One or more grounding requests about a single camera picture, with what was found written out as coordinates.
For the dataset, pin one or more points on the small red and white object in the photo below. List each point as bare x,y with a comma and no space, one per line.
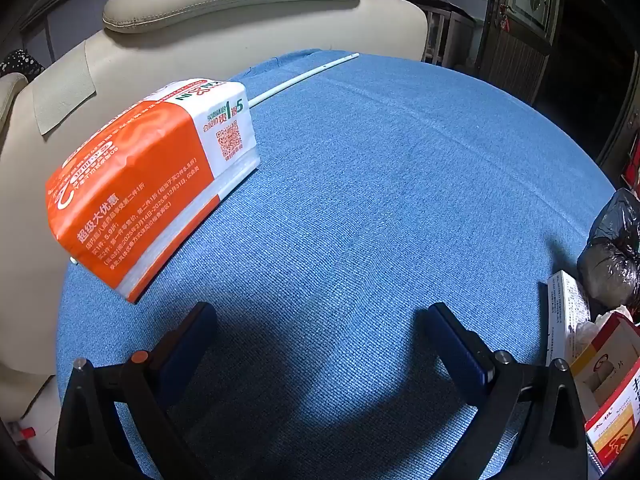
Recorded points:
27,432

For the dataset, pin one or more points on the white medicine box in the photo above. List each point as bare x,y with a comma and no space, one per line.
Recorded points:
565,305

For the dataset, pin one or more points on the dark floral cloth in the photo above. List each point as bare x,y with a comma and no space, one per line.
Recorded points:
20,62

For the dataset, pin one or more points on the wooden door with glass panel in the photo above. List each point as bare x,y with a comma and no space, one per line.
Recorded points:
520,55

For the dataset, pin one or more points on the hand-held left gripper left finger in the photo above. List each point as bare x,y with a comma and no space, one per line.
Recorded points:
182,355

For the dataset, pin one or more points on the thin white plastic rod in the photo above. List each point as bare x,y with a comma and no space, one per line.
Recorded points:
327,65

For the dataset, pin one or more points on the red and white open carton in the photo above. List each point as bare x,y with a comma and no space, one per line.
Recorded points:
607,360

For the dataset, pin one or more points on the beige leather sofa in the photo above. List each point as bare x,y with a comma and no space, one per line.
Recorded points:
150,50

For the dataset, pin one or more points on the orange tissue pack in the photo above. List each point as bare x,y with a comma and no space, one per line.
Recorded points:
135,185

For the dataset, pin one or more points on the wooden crib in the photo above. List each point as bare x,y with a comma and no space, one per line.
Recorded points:
450,30

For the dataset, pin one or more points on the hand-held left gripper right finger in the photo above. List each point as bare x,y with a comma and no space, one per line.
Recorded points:
457,350

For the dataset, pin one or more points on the black plastic bag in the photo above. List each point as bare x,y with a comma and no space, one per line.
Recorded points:
610,260

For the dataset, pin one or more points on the blue tablecloth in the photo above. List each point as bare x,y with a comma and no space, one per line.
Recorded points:
375,185

